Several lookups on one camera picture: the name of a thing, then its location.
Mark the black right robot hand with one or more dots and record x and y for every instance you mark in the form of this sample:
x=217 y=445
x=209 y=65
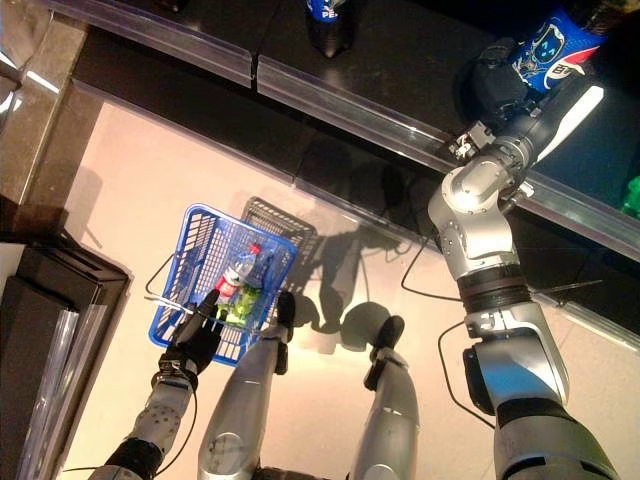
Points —
x=490 y=85

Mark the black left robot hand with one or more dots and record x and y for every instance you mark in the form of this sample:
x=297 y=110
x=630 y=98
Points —
x=195 y=340

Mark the blue plastic shopping basket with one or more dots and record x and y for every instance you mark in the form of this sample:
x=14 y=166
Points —
x=157 y=335

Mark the Pepsi bottle with neck collar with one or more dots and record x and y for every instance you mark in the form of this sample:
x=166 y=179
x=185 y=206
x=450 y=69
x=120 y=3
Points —
x=327 y=30
x=555 y=55

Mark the clear water bottle red cap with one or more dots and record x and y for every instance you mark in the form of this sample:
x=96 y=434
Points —
x=235 y=277

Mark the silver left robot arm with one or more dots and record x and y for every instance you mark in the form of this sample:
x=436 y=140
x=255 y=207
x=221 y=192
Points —
x=160 y=420

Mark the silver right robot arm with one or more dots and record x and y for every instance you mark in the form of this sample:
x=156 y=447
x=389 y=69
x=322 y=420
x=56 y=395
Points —
x=475 y=225

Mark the green soda can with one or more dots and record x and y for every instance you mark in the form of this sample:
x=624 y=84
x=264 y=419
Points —
x=245 y=305

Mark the silver left robot leg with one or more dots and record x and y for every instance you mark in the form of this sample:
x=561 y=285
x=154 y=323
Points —
x=240 y=390

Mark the silver robot leg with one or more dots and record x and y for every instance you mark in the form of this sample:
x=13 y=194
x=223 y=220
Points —
x=390 y=415
x=240 y=390

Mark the black middle shelf board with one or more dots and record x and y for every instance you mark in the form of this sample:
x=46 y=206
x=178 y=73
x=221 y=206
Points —
x=400 y=65
x=210 y=30

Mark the black display stand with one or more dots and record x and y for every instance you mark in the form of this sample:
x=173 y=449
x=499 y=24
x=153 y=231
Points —
x=45 y=300

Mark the black robot waist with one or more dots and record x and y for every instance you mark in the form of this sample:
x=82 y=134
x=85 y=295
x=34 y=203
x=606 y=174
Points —
x=305 y=475

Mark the green Sprite bottle yellow cap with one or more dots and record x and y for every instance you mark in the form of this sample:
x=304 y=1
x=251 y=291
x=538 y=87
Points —
x=632 y=200

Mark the silver right robot leg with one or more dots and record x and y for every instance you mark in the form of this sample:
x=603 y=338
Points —
x=390 y=415

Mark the dark marble plinth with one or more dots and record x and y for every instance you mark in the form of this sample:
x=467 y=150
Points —
x=45 y=125

